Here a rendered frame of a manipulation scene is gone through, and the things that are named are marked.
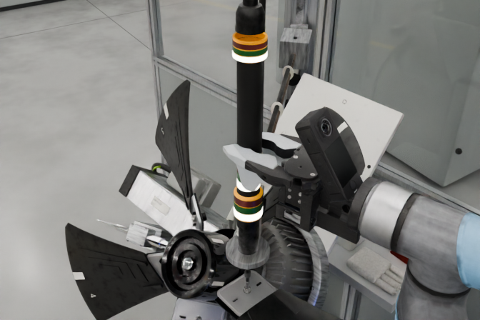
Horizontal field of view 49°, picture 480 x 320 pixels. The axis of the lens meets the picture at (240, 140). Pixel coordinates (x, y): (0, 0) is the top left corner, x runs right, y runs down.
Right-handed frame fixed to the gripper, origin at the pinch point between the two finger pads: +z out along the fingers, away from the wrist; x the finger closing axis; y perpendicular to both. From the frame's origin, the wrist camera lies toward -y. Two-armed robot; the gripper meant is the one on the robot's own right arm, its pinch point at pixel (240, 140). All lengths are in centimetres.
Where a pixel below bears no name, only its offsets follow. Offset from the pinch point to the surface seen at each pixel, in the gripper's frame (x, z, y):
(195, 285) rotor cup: -5.0, 5.5, 28.7
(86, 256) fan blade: -6, 35, 39
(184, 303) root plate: -5.2, 8.1, 35.0
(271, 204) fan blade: 7.7, -0.8, 16.4
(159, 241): 6.3, 25.5, 38.8
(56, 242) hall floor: 54, 155, 150
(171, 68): 90, 101, 52
